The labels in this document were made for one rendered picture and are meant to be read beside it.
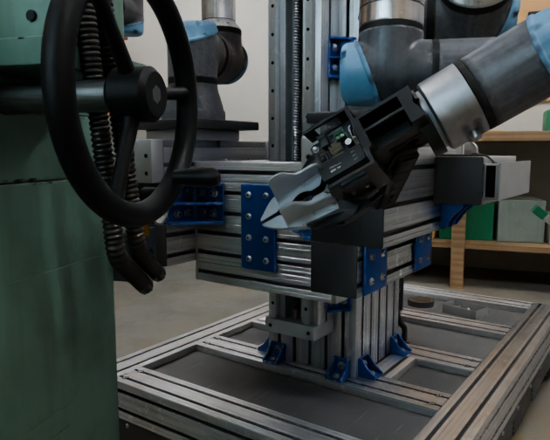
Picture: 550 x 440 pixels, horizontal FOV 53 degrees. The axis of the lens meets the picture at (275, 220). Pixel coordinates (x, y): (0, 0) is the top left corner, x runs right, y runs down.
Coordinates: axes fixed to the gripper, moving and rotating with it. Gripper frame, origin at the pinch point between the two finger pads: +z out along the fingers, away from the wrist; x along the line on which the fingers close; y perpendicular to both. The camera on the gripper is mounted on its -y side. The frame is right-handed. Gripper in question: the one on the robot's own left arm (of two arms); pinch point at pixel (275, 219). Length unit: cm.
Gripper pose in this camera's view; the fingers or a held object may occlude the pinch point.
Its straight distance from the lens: 63.0
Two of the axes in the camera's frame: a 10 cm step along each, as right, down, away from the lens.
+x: 3.3, 8.4, -4.3
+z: -8.3, 4.7, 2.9
